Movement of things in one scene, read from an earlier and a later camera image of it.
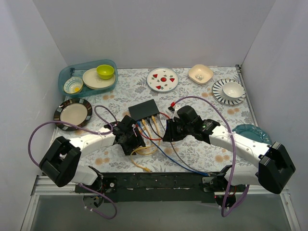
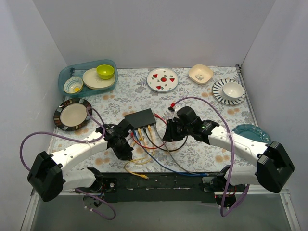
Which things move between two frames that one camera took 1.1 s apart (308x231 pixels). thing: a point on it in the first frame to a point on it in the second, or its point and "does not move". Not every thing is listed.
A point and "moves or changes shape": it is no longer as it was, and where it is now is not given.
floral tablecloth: x=150 y=96 does not move
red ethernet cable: x=148 y=137 moves or changes shape
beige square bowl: x=200 y=74 does not move
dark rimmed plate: x=76 y=111 does not move
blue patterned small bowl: x=72 y=85 does not move
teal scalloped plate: x=252 y=132 does not move
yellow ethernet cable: x=144 y=121 to x=142 y=161
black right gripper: x=173 y=130 does not move
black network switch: x=144 y=110 moves or changes shape
